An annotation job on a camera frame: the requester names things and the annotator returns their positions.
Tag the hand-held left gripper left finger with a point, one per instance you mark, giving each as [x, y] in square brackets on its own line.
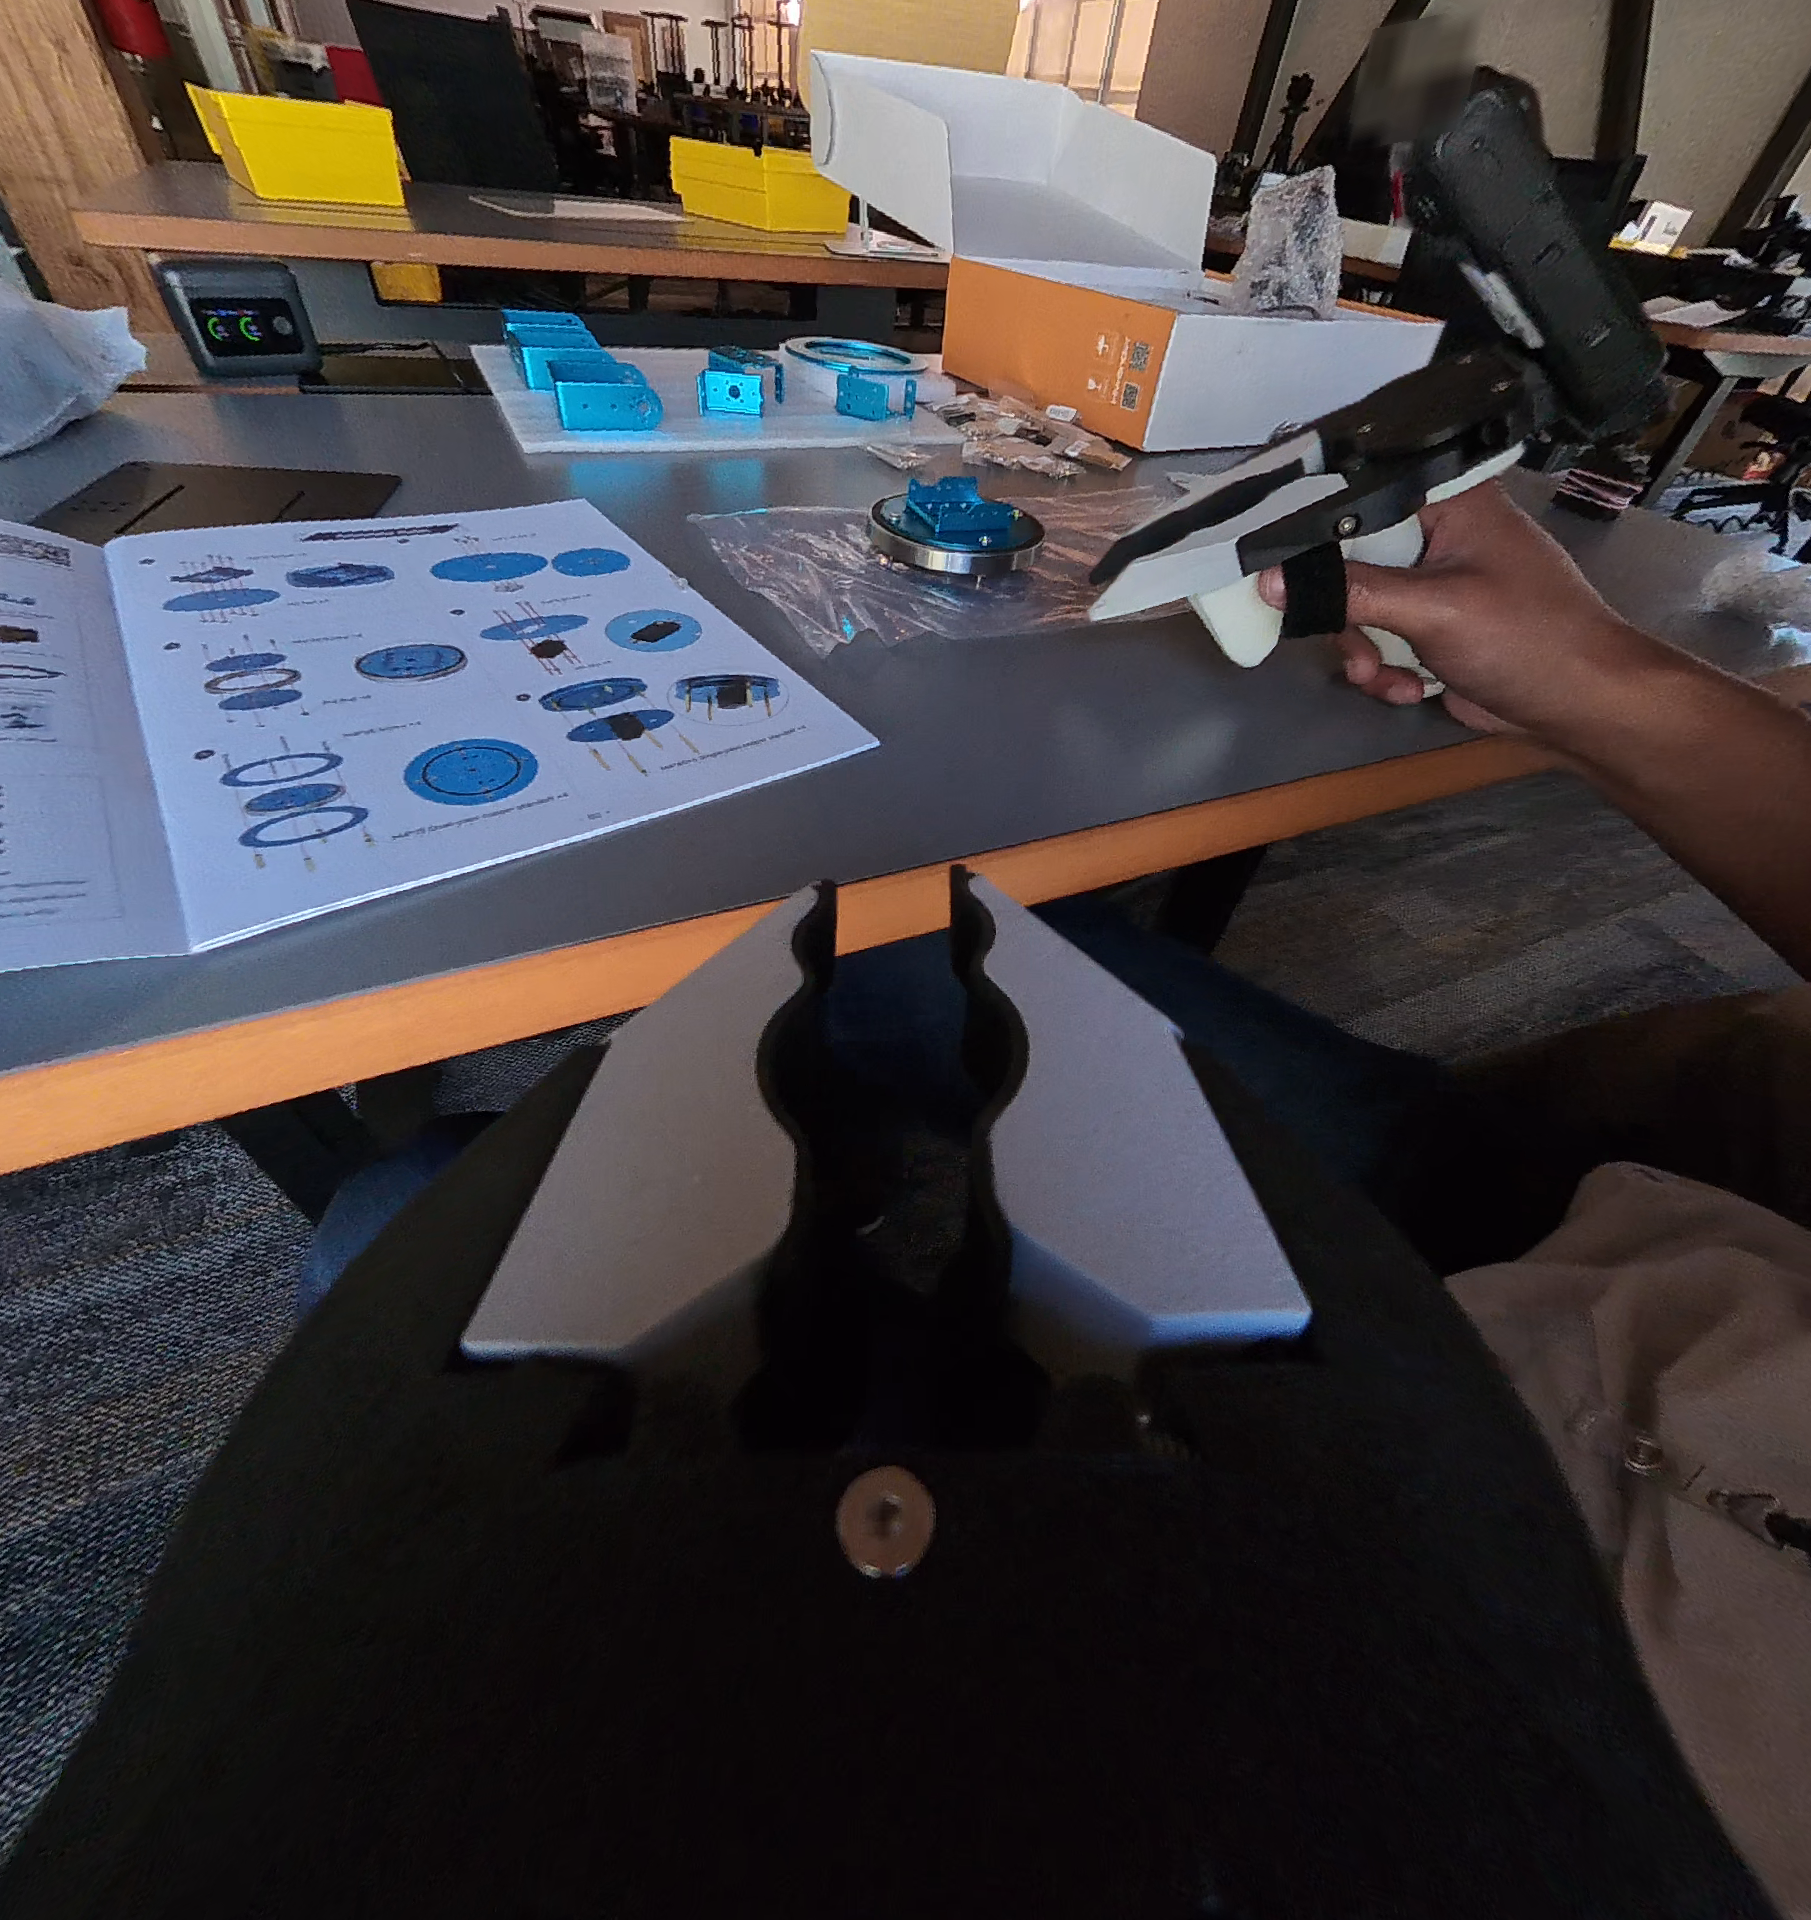
[637, 1203]

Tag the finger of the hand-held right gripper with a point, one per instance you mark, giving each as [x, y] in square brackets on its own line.
[1188, 577]
[1251, 469]

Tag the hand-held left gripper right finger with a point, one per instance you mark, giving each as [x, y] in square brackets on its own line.
[1148, 1203]

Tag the person's right forearm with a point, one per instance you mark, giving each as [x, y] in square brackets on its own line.
[1716, 781]

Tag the person's right hand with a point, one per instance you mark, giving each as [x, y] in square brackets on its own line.
[1488, 603]

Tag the orange and white cardboard box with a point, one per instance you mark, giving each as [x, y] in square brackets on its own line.
[1070, 345]

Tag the pile of small hardware bags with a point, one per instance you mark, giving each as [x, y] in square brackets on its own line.
[1009, 435]

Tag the clear plastic bag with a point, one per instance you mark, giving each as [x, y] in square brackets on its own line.
[798, 570]
[1287, 241]

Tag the assembly instruction booklet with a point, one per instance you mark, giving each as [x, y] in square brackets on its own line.
[395, 724]

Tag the yellow storage bin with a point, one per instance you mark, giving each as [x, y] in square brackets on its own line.
[757, 190]
[304, 151]

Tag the row of long blue brackets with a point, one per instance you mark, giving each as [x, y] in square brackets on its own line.
[572, 374]

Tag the white foam sheet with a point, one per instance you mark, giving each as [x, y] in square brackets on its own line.
[548, 435]

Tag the wood-edged table with bins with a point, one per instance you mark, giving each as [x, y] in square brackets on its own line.
[469, 225]

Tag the black perforated plate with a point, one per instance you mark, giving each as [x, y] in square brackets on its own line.
[214, 505]

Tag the black monitor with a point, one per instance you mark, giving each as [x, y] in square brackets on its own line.
[458, 93]

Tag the white plastic bag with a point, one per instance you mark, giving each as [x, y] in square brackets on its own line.
[19, 360]

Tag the black camera device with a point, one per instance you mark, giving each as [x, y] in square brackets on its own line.
[239, 316]

